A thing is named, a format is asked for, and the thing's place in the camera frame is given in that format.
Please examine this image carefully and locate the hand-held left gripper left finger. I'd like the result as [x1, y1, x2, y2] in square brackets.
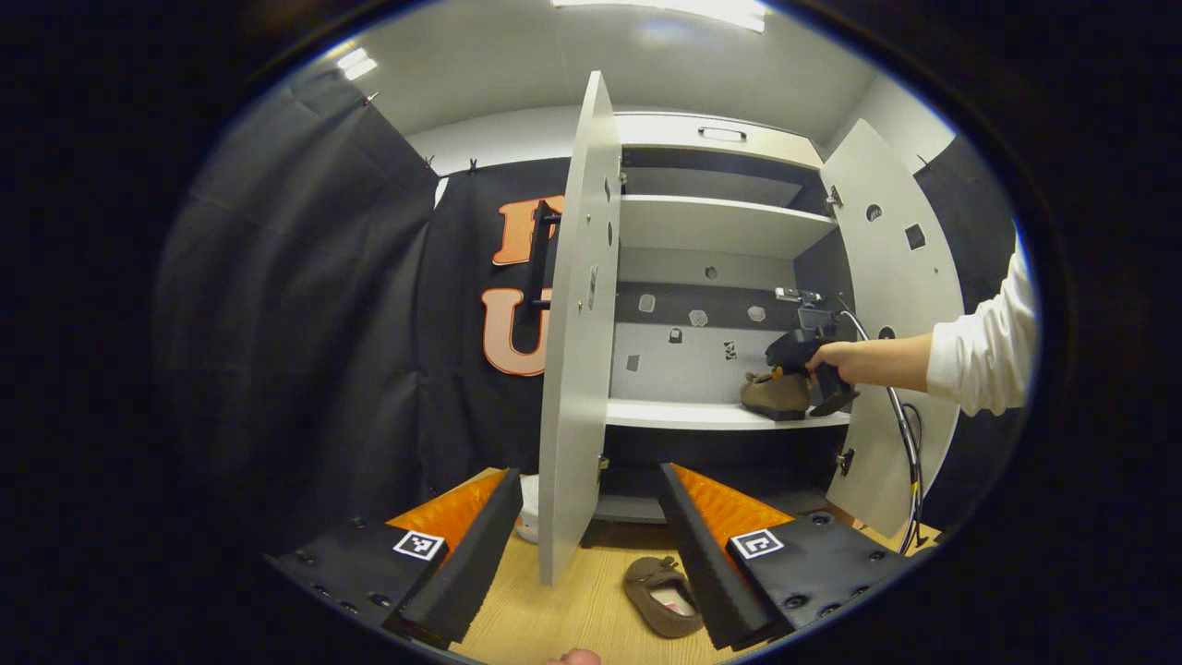
[263, 468, 525, 650]

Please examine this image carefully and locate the brown fuzzy shoe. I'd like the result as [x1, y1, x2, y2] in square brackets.
[623, 555, 705, 639]
[740, 369, 814, 422]

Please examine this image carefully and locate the small white container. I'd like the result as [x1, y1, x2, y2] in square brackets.
[514, 474, 541, 544]

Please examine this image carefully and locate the black and white gripper cable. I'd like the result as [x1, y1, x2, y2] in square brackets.
[836, 296, 927, 555]

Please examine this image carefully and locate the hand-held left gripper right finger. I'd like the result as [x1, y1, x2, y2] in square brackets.
[659, 464, 929, 652]

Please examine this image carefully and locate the black backdrop cloth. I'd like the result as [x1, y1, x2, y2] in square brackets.
[152, 65, 1021, 555]

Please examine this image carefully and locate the white cabinet drawer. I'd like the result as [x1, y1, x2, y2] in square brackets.
[614, 113, 823, 169]

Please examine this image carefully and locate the white shoe cabinet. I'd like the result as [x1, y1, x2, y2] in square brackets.
[591, 113, 855, 550]

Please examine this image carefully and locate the white shoe cabinet door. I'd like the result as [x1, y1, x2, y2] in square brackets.
[538, 71, 622, 586]
[820, 118, 966, 539]

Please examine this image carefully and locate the black door handle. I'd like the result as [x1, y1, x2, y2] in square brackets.
[525, 200, 562, 310]

